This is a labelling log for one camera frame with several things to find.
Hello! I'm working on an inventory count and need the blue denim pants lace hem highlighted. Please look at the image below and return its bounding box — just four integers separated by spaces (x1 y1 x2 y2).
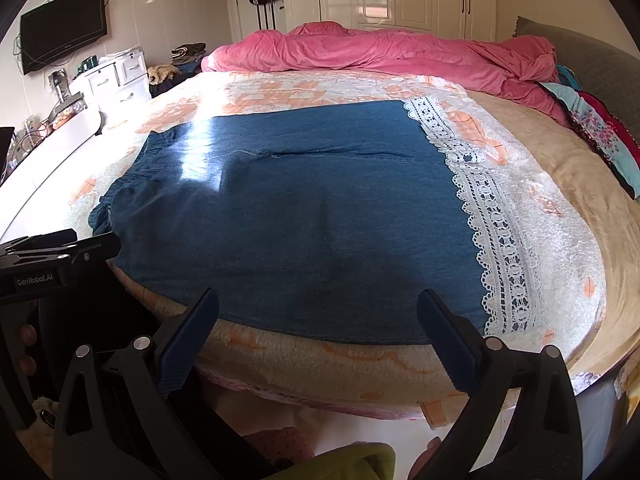
88 98 536 344

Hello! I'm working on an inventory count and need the white curved footboard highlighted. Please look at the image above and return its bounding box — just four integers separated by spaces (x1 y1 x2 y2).
1 108 103 242

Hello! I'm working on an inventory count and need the white drawer cabinet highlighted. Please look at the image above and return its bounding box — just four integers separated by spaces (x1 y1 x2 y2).
70 46 151 115

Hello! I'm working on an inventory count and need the beige bed sheet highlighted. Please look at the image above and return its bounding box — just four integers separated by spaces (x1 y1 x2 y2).
468 91 639 376

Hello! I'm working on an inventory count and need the pile of clothes on chair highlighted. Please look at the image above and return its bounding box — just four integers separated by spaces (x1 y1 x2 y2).
146 42 206 98

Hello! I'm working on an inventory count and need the floral teal pink cloth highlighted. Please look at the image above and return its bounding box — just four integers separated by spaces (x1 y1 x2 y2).
542 64 640 202

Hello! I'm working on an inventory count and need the pink duvet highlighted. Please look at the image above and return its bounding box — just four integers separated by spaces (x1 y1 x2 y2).
201 22 568 126

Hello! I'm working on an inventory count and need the grey quilted headboard cushion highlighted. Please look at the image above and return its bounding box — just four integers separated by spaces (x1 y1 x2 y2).
514 16 640 140

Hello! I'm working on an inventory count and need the black wall television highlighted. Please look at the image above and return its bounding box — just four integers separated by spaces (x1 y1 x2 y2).
18 0 107 75

